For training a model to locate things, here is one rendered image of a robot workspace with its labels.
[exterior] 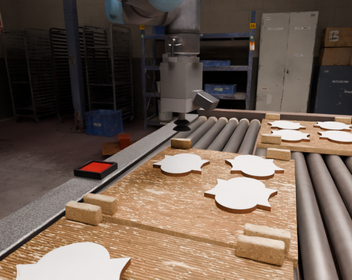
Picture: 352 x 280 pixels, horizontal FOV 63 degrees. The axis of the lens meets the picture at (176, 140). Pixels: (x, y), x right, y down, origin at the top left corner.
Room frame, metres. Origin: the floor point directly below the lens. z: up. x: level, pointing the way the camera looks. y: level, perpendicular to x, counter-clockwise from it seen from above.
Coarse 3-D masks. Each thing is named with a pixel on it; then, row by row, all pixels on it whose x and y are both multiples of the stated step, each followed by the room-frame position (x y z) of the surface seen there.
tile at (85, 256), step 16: (48, 256) 0.28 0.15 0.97; (64, 256) 0.28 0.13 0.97; (80, 256) 0.28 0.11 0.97; (96, 256) 0.28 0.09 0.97; (32, 272) 0.25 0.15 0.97; (48, 272) 0.25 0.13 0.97; (64, 272) 0.25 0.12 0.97; (80, 272) 0.25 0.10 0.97; (96, 272) 0.25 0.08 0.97; (112, 272) 0.25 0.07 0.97
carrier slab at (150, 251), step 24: (48, 240) 0.35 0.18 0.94; (72, 240) 0.35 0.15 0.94; (96, 240) 0.35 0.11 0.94; (120, 240) 0.35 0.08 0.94; (144, 240) 0.35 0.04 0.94; (168, 240) 0.35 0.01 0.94; (192, 240) 0.35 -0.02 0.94; (0, 264) 0.30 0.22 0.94; (144, 264) 0.30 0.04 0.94; (168, 264) 0.30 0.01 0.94; (192, 264) 0.30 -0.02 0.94; (216, 264) 0.30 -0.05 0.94; (240, 264) 0.30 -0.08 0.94; (264, 264) 0.30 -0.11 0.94; (288, 264) 0.30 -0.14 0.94
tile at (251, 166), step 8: (232, 160) 0.66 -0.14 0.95; (240, 160) 0.66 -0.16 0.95; (248, 160) 0.66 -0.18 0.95; (256, 160) 0.66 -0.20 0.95; (264, 160) 0.66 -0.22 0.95; (272, 160) 0.66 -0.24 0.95; (232, 168) 0.60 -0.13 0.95; (240, 168) 0.60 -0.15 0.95; (248, 168) 0.60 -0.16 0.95; (256, 168) 0.60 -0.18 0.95; (264, 168) 0.60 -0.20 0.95; (272, 168) 0.60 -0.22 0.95; (280, 168) 0.60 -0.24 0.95; (248, 176) 0.57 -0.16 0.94; (256, 176) 0.56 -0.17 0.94; (264, 176) 0.56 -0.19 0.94; (272, 176) 0.57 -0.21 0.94
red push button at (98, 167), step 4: (88, 164) 0.67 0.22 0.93; (92, 164) 0.67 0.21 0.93; (96, 164) 0.67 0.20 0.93; (100, 164) 0.67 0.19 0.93; (104, 164) 0.67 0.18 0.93; (108, 164) 0.67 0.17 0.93; (84, 168) 0.65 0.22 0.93; (88, 168) 0.65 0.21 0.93; (92, 168) 0.65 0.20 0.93; (96, 168) 0.65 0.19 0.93; (100, 168) 0.65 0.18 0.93; (104, 168) 0.65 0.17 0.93
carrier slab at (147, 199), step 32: (160, 160) 0.69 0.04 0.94; (224, 160) 0.69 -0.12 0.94; (128, 192) 0.50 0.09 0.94; (160, 192) 0.50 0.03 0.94; (192, 192) 0.50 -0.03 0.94; (288, 192) 0.50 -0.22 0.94; (128, 224) 0.40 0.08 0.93; (160, 224) 0.39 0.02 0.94; (192, 224) 0.39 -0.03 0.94; (224, 224) 0.39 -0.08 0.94; (256, 224) 0.39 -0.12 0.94; (288, 224) 0.39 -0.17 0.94; (288, 256) 0.32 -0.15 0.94
